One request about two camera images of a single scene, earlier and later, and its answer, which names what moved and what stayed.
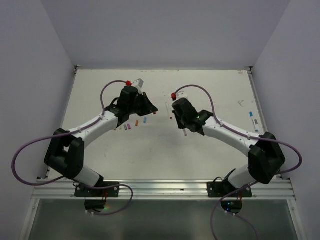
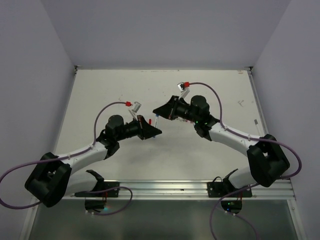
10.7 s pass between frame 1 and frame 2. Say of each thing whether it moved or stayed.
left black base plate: stayed
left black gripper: moved
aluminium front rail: stayed
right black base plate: stayed
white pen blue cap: moved
